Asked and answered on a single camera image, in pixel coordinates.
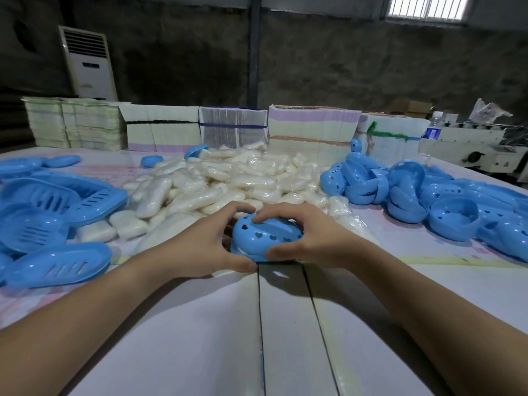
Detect person's right hand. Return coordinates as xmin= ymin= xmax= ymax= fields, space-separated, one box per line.
xmin=252 ymin=201 xmax=370 ymax=271

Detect person's left hand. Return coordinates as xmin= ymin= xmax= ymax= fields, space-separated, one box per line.
xmin=142 ymin=200 xmax=259 ymax=281

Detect pile of white soaps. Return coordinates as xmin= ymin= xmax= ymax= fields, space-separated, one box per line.
xmin=76 ymin=140 xmax=380 ymax=252

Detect pile of blue plastic lids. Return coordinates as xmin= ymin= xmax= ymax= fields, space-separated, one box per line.
xmin=320 ymin=151 xmax=528 ymax=262

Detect pile of blue slotted lids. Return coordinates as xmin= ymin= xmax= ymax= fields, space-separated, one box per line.
xmin=0 ymin=155 xmax=129 ymax=289

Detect person's right forearm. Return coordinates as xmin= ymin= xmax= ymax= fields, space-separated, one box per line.
xmin=350 ymin=243 xmax=528 ymax=396

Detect person's left forearm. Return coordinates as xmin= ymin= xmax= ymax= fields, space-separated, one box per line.
xmin=0 ymin=251 xmax=166 ymax=396

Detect white carton stack, pink stripe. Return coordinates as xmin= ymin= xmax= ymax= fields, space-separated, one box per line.
xmin=267 ymin=104 xmax=363 ymax=166

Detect white sheet stack, green mark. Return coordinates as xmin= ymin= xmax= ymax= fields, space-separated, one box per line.
xmin=356 ymin=113 xmax=431 ymax=168

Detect row of stacked flat cartons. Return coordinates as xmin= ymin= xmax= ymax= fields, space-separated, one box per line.
xmin=119 ymin=103 xmax=203 ymax=153

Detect silver sheet bundle, blue band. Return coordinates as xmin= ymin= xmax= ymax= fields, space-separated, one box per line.
xmin=199 ymin=106 xmax=269 ymax=150

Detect clear water bottle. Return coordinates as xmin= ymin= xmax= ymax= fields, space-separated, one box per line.
xmin=419 ymin=111 xmax=444 ymax=163

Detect brown cardboard box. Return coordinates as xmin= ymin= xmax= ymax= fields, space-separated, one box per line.
xmin=387 ymin=99 xmax=434 ymax=119

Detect stack of greenish paper sheets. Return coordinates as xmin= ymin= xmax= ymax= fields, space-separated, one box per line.
xmin=23 ymin=96 xmax=129 ymax=152

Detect white workshop machine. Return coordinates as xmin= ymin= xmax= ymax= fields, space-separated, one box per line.
xmin=420 ymin=119 xmax=528 ymax=178

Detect dark metal pillar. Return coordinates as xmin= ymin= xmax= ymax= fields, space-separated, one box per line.
xmin=246 ymin=0 xmax=263 ymax=110

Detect white plastic bag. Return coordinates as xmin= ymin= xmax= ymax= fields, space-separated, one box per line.
xmin=469 ymin=97 xmax=514 ymax=124

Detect white standing air conditioner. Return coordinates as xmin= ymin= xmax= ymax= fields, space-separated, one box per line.
xmin=57 ymin=25 xmax=119 ymax=102

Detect stacks of brown cardboard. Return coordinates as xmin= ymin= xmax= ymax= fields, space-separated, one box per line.
xmin=0 ymin=86 xmax=26 ymax=153

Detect barred window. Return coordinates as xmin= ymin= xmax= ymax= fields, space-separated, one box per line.
xmin=383 ymin=0 xmax=475 ymax=23

